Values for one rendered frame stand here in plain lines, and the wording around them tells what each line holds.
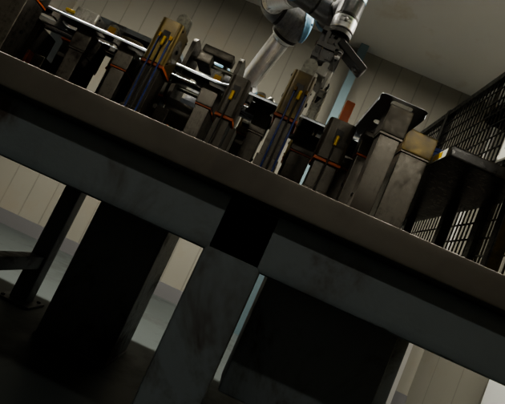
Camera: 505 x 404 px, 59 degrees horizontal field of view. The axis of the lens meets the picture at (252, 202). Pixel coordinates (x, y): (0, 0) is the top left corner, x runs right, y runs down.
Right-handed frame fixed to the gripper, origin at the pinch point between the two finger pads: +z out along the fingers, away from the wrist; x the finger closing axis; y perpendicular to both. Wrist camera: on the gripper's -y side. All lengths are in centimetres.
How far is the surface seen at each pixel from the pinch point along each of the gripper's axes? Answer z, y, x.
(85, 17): 2, 80, -12
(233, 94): 17.4, 19.9, 20.8
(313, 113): 0.4, -0.1, -14.8
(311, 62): 0.9, 5.8, 18.3
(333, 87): -127, -13, -269
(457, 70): -171, -104, -238
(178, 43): 10.4, 37.9, 19.7
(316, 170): 26.9, -5.4, 22.2
